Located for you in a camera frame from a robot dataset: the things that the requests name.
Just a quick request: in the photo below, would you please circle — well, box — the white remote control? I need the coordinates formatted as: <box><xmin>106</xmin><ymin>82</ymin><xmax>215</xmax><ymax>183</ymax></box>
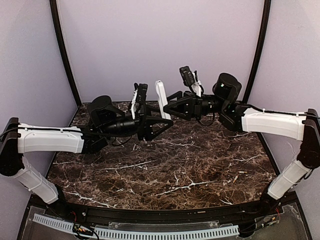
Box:
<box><xmin>155</xmin><ymin>80</ymin><xmax>171</xmax><ymax>120</ymax></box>

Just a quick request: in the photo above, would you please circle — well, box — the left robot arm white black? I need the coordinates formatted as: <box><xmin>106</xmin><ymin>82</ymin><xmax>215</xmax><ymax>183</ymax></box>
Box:
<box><xmin>0</xmin><ymin>95</ymin><xmax>173</xmax><ymax>205</ymax></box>

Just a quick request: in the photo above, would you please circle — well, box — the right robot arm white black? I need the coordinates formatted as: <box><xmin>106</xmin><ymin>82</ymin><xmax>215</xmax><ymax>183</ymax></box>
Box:
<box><xmin>155</xmin><ymin>68</ymin><xmax>320</xmax><ymax>216</ymax></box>

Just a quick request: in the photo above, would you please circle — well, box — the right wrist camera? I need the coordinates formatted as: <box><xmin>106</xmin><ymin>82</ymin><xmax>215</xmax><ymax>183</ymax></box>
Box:
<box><xmin>179</xmin><ymin>66</ymin><xmax>204</xmax><ymax>97</ymax></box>

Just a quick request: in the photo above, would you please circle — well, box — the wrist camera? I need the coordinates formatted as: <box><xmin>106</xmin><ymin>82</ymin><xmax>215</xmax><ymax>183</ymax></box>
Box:
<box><xmin>179</xmin><ymin>66</ymin><xmax>204</xmax><ymax>97</ymax></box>
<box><xmin>129</xmin><ymin>83</ymin><xmax>148</xmax><ymax>119</ymax></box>

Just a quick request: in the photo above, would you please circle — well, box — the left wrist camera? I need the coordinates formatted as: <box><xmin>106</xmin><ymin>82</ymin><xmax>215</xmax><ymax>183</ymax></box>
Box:
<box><xmin>129</xmin><ymin>83</ymin><xmax>148</xmax><ymax>119</ymax></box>

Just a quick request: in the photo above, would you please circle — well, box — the white slotted cable duct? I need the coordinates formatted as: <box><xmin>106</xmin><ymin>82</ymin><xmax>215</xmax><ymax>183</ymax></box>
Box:
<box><xmin>32</xmin><ymin>213</ymin><xmax>240</xmax><ymax>240</ymax></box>

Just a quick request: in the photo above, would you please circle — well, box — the right black frame post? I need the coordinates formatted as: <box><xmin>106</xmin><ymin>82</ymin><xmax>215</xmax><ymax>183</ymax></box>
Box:
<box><xmin>242</xmin><ymin>0</ymin><xmax>272</xmax><ymax>103</ymax></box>

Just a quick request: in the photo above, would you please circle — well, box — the black frame post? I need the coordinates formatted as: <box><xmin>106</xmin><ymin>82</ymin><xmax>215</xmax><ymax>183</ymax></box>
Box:
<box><xmin>49</xmin><ymin>0</ymin><xmax>82</xmax><ymax>108</ymax></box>
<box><xmin>242</xmin><ymin>0</ymin><xmax>272</xmax><ymax>103</ymax></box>

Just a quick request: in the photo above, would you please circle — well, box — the black front rail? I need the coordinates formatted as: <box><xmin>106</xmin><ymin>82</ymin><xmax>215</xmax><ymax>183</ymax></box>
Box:
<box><xmin>29</xmin><ymin>194</ymin><xmax>296</xmax><ymax>227</ymax></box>

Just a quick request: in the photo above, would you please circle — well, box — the left black frame post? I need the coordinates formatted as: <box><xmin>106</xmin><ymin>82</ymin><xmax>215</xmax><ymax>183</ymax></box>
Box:
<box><xmin>49</xmin><ymin>0</ymin><xmax>82</xmax><ymax>108</ymax></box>

